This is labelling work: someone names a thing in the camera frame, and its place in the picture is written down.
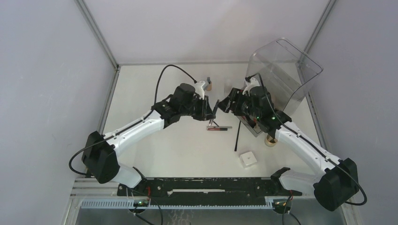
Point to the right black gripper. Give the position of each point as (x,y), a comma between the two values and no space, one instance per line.
(236,95)

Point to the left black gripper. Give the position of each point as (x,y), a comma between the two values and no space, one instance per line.
(205,113)

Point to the black concealer tube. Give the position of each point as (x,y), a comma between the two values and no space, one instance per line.
(214,113)

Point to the clear acrylic organizer box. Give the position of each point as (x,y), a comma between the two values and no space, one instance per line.
(287,72)

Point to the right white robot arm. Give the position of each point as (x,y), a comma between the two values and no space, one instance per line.
(333,182)

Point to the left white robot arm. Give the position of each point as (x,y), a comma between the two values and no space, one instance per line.
(102,152)

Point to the black makeup brush right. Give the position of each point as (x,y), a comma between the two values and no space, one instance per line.
(237,136)

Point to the silver and red lip pencils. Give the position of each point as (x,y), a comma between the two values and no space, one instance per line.
(218,128)

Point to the clear plastic bottle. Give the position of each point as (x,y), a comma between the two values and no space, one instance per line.
(227,86)

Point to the foundation bottle with pump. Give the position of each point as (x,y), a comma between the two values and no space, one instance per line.
(209,84)

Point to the gold round jar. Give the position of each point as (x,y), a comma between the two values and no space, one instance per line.
(270,141)

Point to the white cube box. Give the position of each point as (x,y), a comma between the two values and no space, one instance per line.
(247,159)

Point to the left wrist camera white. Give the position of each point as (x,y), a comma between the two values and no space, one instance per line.
(200,88)

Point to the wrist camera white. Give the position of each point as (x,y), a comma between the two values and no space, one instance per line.
(200,88)
(251,83)

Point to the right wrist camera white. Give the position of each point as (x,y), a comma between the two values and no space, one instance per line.
(251,83)

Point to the black mounting rail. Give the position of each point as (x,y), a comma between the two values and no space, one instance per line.
(238,191)

